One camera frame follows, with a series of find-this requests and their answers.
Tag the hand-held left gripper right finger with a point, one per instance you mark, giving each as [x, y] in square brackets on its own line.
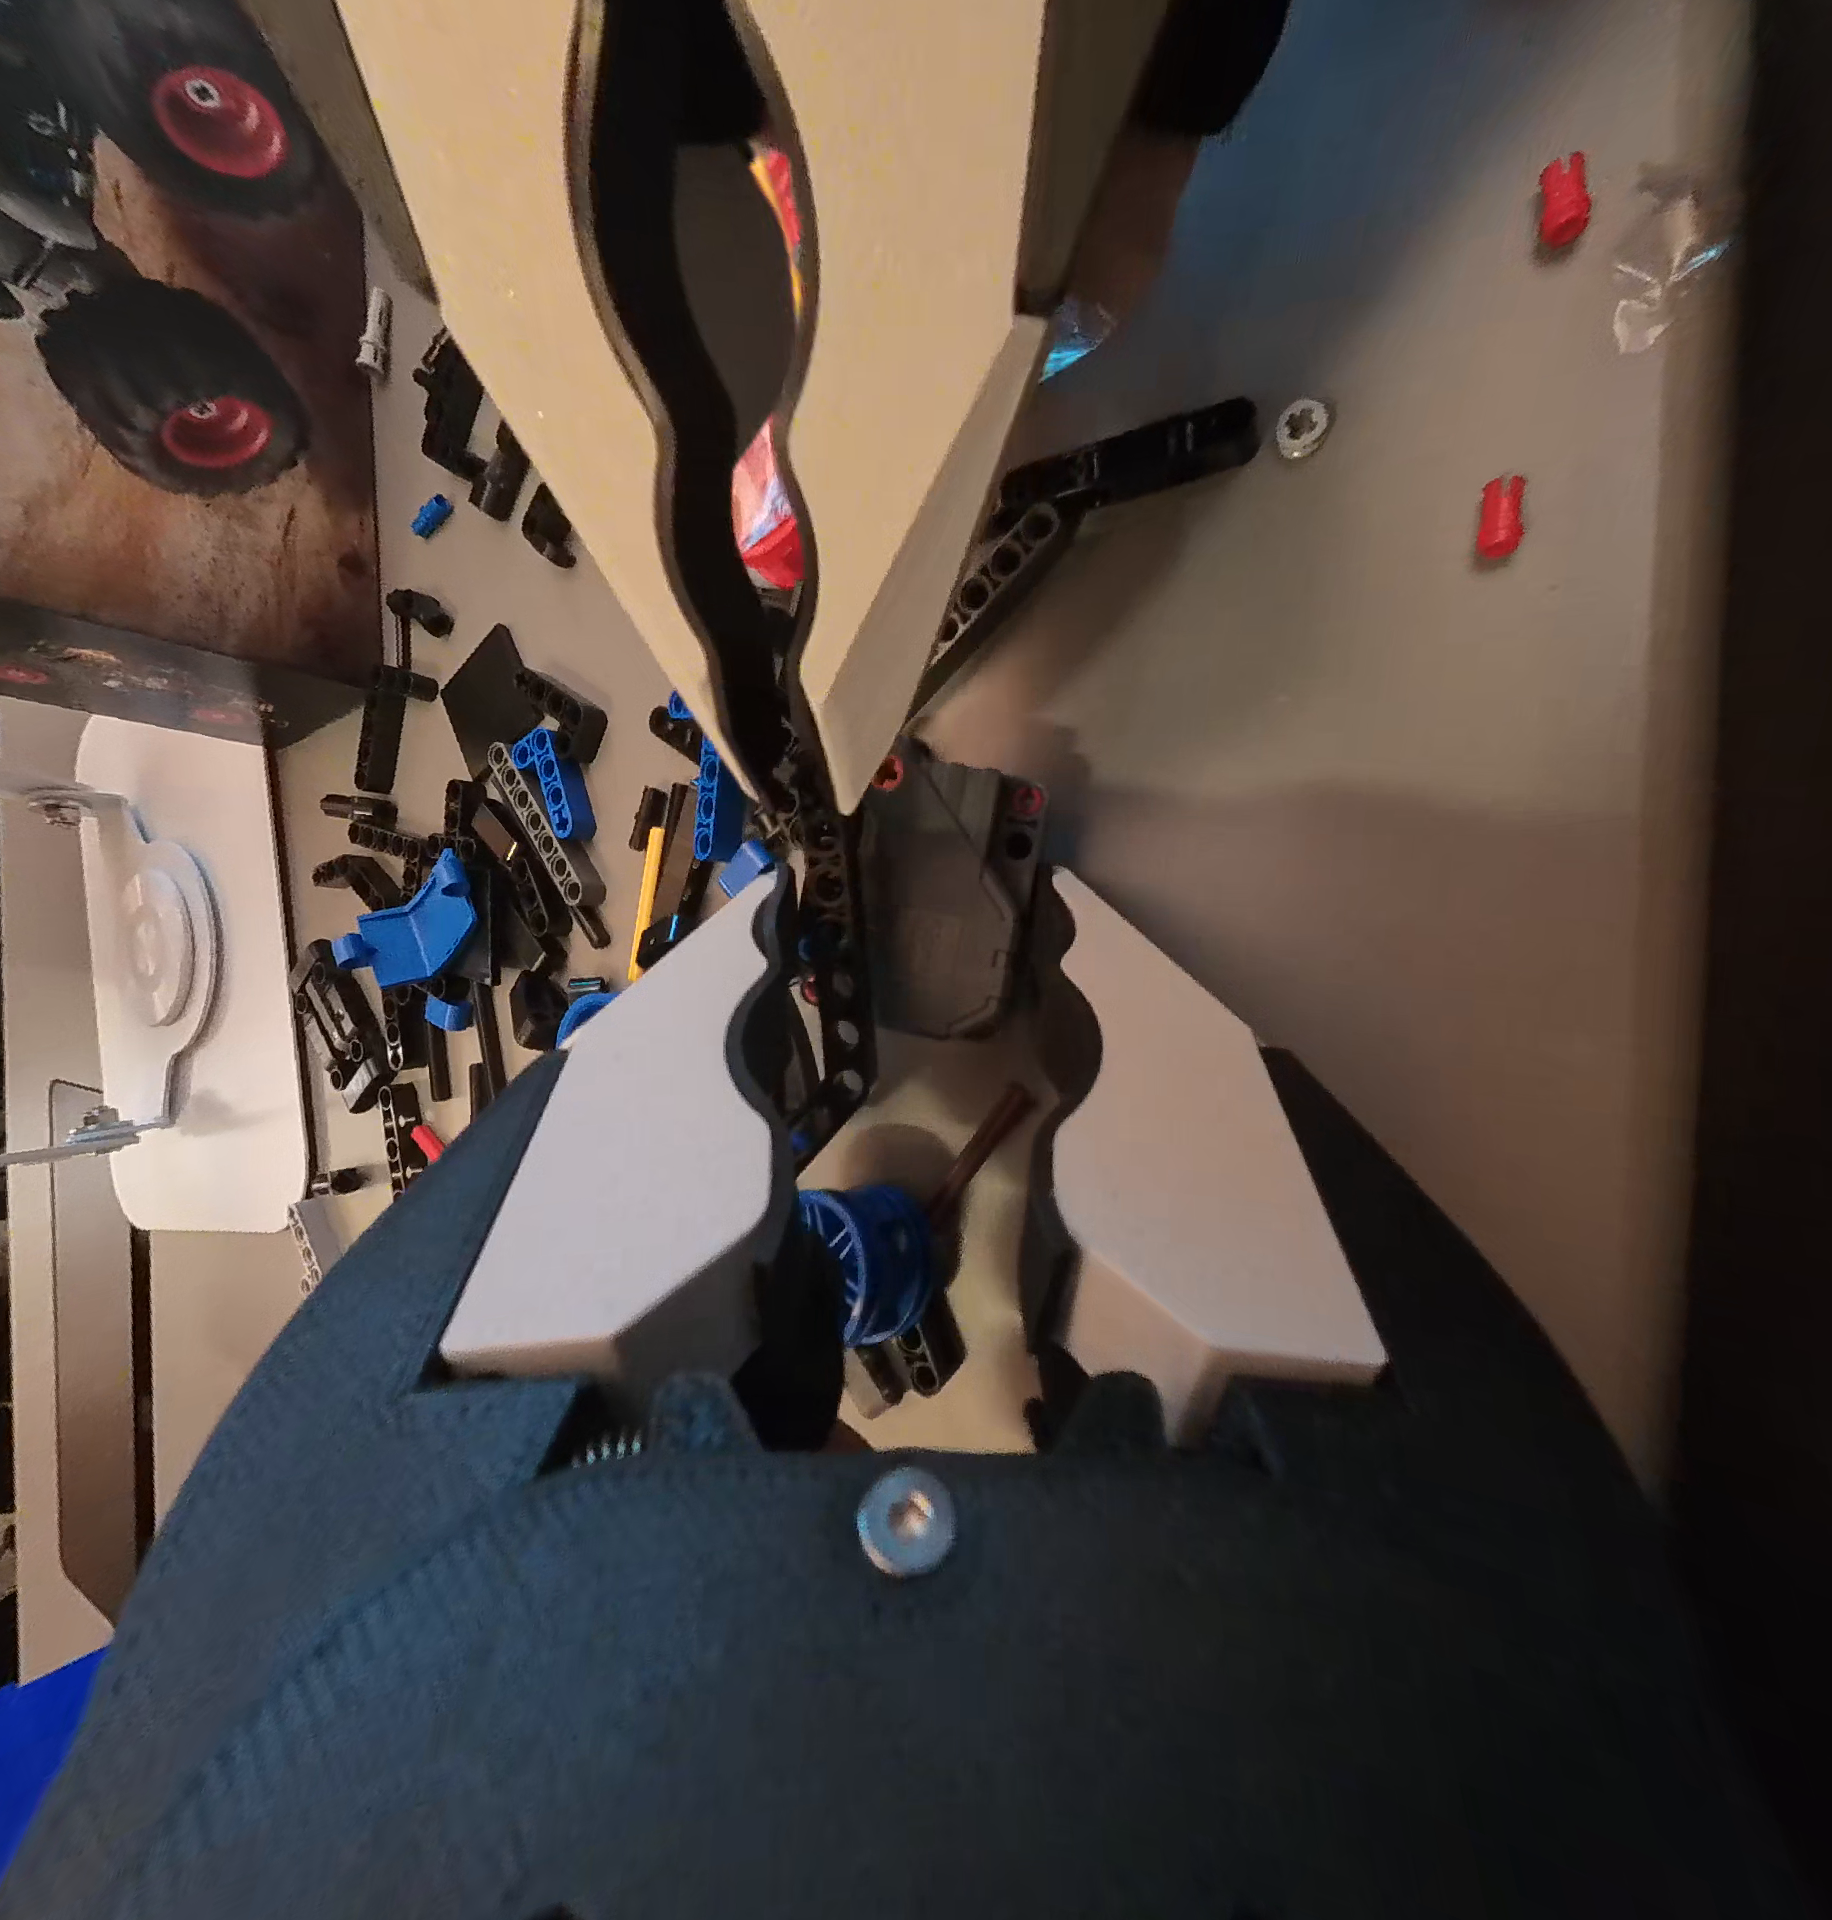
[1217, 1201]

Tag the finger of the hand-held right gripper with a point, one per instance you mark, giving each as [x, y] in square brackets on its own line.
[930, 300]
[497, 226]

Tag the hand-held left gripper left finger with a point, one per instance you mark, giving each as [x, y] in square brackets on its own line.
[616, 1186]

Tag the grey toy motor assembly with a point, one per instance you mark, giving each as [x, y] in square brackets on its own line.
[955, 901]

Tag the grey desk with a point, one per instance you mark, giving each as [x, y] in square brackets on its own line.
[1380, 840]

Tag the brown toy axle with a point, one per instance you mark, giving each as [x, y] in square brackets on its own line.
[984, 1149]

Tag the blue toy wheel rim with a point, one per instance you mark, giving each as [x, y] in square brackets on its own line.
[863, 1260]

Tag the yellow toy axle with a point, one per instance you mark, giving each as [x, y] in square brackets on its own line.
[646, 901]

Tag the blue toy panel piece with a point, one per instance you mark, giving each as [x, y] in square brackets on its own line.
[413, 931]

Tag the red toy pin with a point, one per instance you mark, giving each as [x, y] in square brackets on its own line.
[1563, 198]
[1499, 518]

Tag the pile of toy brick pieces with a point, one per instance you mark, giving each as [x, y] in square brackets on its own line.
[542, 818]

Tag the black toy set box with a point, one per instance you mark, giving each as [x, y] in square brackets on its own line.
[151, 375]

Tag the grey toy bushing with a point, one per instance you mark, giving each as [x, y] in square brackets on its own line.
[1302, 429]

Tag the white book stand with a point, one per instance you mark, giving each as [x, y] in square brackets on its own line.
[196, 961]

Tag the clear plastic wrapper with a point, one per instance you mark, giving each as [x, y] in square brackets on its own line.
[1674, 263]

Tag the dark perforated floor mat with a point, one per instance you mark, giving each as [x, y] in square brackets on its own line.
[1808, 901]

